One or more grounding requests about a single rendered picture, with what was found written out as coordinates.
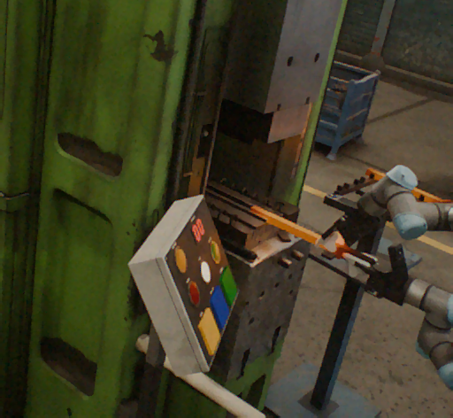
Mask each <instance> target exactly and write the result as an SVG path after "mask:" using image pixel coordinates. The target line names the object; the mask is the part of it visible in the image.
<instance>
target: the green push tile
mask: <svg viewBox="0 0 453 418"><path fill-rule="evenodd" d="M219 282H220V285H221V287H222V290H223V292H224V294H225V297H226V301H227V303H228V305H229V306H231V305H232V304H233V301H234V297H235V294H236V292H237V289H236V287H235V285H234V280H233V278H232V276H231V272H230V270H229V267H228V266H225V268H224V270H223V272H222V275H221V277H220V279H219Z"/></svg>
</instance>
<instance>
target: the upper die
mask: <svg viewBox="0 0 453 418"><path fill-rule="evenodd" d="M308 107H310V103H305V104H300V105H297V106H293V107H289V108H285V110H281V111H278V110H277V112H269V113H266V114H262V113H261V112H256V111H254V110H251V108H249V107H247V106H244V105H241V104H237V103H235V102H233V101H230V100H227V99H225V98H223V97H222V103H221V107H220V114H219V122H218V124H220V125H223V126H225V127H227V128H231V129H233V130H235V131H237V132H240V133H242V134H245V135H248V136H251V137H253V138H256V139H257V140H259V141H262V143H266V144H269V143H273V141H278V140H280V139H283V138H287V137H290V136H292V135H298V134H301V133H302V132H303V127H304V123H305V119H306V115H307V112H308Z"/></svg>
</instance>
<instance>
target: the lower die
mask: <svg viewBox="0 0 453 418"><path fill-rule="evenodd" d="M206 184H208V185H210V186H212V187H214V188H216V189H218V190H221V191H223V192H225V193H227V194H229V195H231V196H233V197H236V198H238V199H240V200H241V201H244V202H246V203H248V204H250V205H257V206H259V208H261V209H263V210H266V211H267V212H269V213H272V214H274V215H278V216H280V217H281V218H282V217H283V213H280V212H277V211H273V209H271V208H269V206H267V205H262V203H259V202H257V201H256V200H254V199H251V198H250V197H247V196H245V195H243V194H241V195H240V193H238V192H236V191H234V190H230V189H229V188H228V187H226V186H223V185H220V184H219V183H217V182H215V181H213V180H208V178H207V183H206ZM204 200H205V203H206V204H207V205H208V204H209V203H212V202H213V203H215V211H212V209H213V205H210V206H209V209H208V211H209V213H210V215H211V217H212V219H213V222H214V225H215V227H216V224H217V219H218V215H219V212H220V210H221V209H226V215H225V216H224V211H223V212H222V213H221V214H220V217H219V225H218V232H219V233H220V234H221V235H223V236H225V235H226V234H227V229H228V224H229V220H230V218H231V217H232V215H234V214H236V215H237V222H235V216H234V217H233V219H232V221H231V226H230V230H229V238H230V239H232V240H234V242H236V243H238V244H240V245H242V246H245V247H247V248H249V249H252V248H254V247H256V246H258V245H260V244H262V243H264V242H265V240H267V239H269V238H271V237H273V236H277V235H278V233H279V232H280V228H279V227H277V226H273V225H272V224H270V223H267V221H268V219H266V218H265V217H263V216H261V215H258V214H256V213H253V212H252V211H250V210H248V209H246V208H244V206H241V205H238V204H236V203H235V202H233V201H231V200H229V199H227V198H224V197H222V196H220V195H218V194H216V193H214V192H212V191H209V190H207V189H205V192H204ZM259 240H260V244H259V243H258V242H259Z"/></svg>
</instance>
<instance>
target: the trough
mask: <svg viewBox="0 0 453 418"><path fill-rule="evenodd" d="M205 188H206V189H207V190H209V191H212V192H214V193H216V194H218V195H220V196H222V197H224V198H227V199H229V200H231V201H233V202H235V203H236V204H238V205H241V206H244V208H246V209H248V210H250V208H252V206H254V205H250V204H248V203H246V202H244V201H241V200H240V199H238V198H236V197H233V196H231V195H229V194H227V193H225V192H223V191H221V190H218V189H216V188H214V187H212V186H210V185H208V184H206V187H205Z"/></svg>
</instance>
